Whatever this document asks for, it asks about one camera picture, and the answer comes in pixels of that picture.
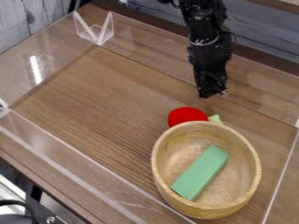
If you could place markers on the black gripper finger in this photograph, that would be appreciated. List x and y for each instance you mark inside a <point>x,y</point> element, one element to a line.
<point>198,75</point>
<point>211,87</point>

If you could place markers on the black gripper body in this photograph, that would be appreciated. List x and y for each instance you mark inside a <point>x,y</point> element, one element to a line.
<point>211,54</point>

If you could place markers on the red plush strawberry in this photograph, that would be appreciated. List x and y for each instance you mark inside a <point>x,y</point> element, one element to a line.
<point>190,114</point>

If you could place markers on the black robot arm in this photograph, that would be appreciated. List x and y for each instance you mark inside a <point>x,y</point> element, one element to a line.
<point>205,17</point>

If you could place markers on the green rectangular block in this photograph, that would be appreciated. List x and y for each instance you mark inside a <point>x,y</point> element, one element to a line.
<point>201,173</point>

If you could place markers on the wooden bowl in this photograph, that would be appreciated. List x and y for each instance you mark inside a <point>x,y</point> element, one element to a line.
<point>231,189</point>

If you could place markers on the clear acrylic tray wall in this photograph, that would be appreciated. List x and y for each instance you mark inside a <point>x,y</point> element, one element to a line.
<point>87,106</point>

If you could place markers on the clear acrylic corner bracket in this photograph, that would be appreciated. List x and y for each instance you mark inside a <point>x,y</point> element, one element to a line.
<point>96,34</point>

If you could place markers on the black metal table frame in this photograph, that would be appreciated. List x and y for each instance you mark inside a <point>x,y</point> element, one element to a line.
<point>50,212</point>

